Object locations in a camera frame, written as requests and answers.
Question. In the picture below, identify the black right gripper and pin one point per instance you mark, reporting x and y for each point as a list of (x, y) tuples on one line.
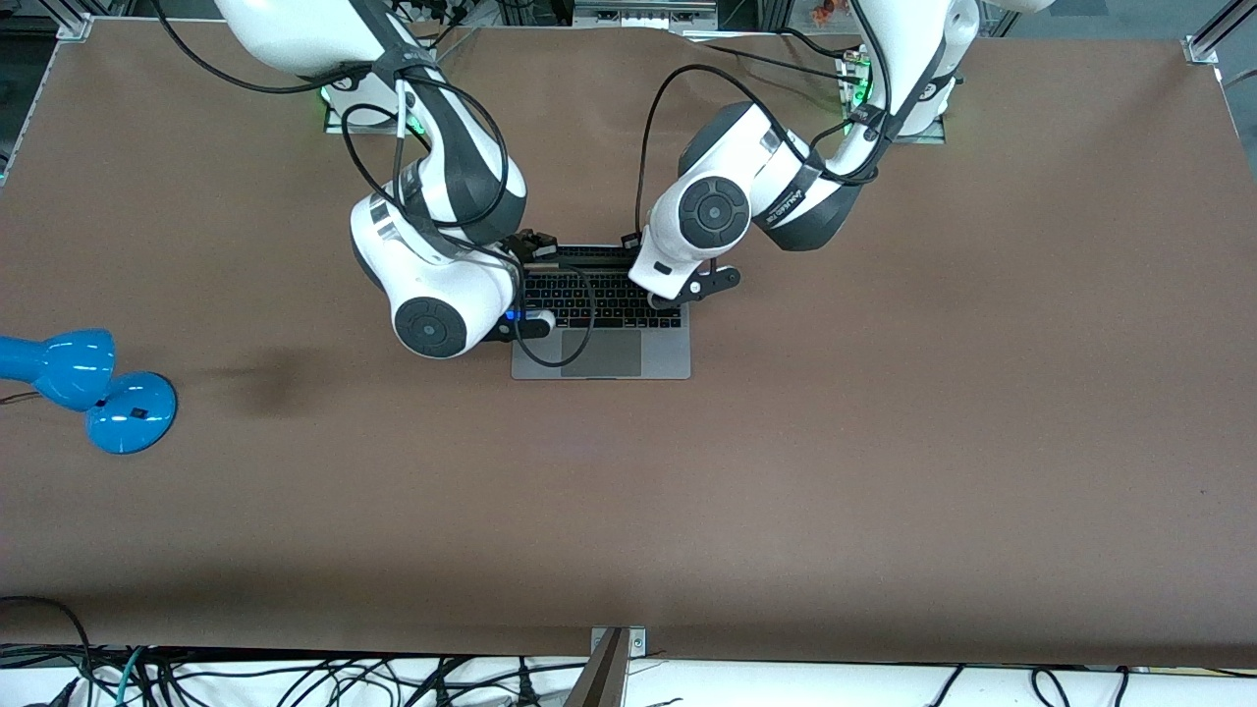
[(531, 247)]

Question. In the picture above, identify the grey laptop computer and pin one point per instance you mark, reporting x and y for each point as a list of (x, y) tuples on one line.
[(609, 355)]

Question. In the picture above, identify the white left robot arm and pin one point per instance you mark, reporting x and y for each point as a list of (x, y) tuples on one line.
[(707, 211)]

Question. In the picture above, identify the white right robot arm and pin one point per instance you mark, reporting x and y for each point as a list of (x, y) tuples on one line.
[(432, 285)]

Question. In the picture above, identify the grey equipment box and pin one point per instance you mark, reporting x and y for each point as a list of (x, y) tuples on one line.
[(643, 14)]

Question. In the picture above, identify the orange background object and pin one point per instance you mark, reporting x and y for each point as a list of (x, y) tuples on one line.
[(823, 10)]

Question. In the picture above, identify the brown table cover sheet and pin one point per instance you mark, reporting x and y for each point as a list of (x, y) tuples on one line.
[(884, 491)]

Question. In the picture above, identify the blue desk lamp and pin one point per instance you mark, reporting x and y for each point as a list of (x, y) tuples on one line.
[(123, 412)]

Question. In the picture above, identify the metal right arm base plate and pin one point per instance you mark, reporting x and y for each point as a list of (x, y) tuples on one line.
[(339, 118)]

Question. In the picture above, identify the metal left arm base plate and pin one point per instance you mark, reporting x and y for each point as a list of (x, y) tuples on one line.
[(933, 133)]

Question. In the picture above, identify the silver mounting bracket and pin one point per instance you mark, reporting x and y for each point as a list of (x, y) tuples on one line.
[(638, 641)]

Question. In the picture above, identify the grey metal post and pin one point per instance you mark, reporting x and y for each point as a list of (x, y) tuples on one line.
[(601, 678)]

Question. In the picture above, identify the aluminium corner bracket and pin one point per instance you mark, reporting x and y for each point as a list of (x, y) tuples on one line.
[(75, 27), (1203, 49)]

